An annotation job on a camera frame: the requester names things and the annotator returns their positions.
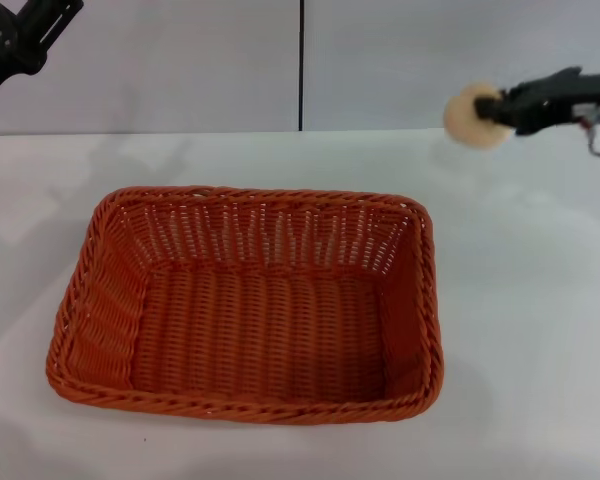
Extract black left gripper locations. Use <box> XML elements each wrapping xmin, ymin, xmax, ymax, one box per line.
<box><xmin>0</xmin><ymin>0</ymin><xmax>84</xmax><ymax>81</ymax></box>

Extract orange woven plastic basket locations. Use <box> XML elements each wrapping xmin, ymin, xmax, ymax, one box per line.
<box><xmin>45</xmin><ymin>185</ymin><xmax>442</xmax><ymax>425</ymax></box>

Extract cream peach-shaped toy bun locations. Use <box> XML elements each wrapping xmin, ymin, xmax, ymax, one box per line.
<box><xmin>442</xmin><ymin>83</ymin><xmax>504</xmax><ymax>151</ymax></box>

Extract red black right gripper wires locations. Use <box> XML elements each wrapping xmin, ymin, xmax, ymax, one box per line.
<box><xmin>573</xmin><ymin>103</ymin><xmax>600</xmax><ymax>160</ymax></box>

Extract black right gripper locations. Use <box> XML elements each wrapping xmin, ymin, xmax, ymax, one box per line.
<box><xmin>473</xmin><ymin>66</ymin><xmax>600</xmax><ymax>138</ymax></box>

